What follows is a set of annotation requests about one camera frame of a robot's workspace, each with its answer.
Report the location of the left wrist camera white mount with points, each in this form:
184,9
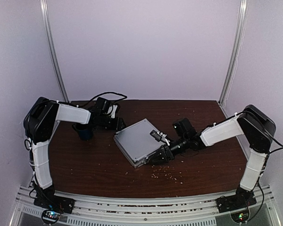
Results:
113,110

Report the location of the dark blue mug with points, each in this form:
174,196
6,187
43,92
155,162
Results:
84,131

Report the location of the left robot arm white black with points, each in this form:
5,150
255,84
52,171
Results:
39,126

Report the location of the front aluminium rail base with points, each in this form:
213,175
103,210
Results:
199,210

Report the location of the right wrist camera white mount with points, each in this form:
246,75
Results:
160,137

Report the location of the aluminium poker case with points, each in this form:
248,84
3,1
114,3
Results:
136,143

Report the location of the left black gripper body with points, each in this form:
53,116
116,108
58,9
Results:
109,125

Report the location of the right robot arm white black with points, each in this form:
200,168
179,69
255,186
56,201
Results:
251,123

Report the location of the left aluminium frame post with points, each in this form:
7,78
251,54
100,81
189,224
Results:
53,54

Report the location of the aluminium frame post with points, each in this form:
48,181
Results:
242,15
53,54

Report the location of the right aluminium frame post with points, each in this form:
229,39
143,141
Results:
242,15

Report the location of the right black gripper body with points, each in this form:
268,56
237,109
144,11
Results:
170,154

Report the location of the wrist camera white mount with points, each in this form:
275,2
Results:
113,110
160,137

